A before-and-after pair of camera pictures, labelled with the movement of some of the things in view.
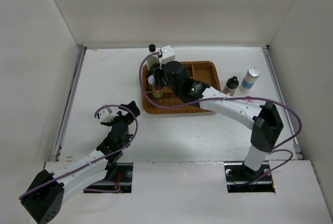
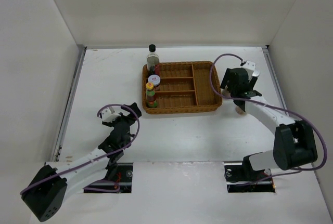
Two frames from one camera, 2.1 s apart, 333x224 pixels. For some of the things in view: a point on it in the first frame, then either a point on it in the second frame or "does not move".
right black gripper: (163, 68) to (227, 78)
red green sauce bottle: (158, 92) to (152, 102)
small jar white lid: (151, 80) does not move
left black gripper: (120, 117) does not move
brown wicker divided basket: (205, 72) does not move
